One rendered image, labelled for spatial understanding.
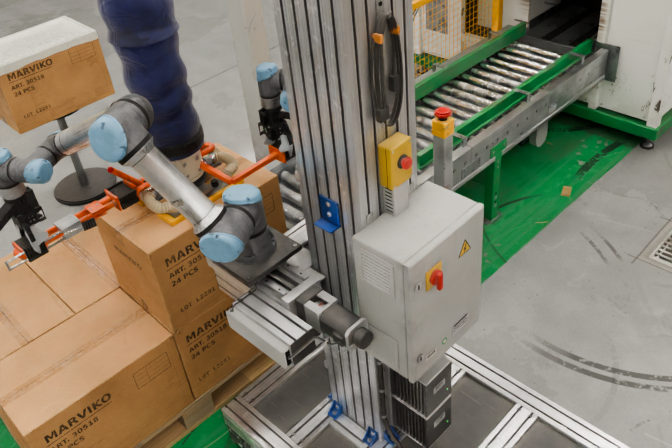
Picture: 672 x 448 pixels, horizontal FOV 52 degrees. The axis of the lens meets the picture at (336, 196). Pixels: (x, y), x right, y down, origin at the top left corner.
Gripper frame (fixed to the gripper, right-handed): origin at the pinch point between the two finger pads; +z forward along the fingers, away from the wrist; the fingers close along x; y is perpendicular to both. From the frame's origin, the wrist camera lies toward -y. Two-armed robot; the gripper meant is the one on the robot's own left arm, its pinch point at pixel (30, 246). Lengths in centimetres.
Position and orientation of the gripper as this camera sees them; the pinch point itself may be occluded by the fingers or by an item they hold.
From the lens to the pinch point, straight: 248.8
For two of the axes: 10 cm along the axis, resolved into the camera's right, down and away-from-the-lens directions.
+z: 0.9, 8.0, 5.9
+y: 6.9, -4.8, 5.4
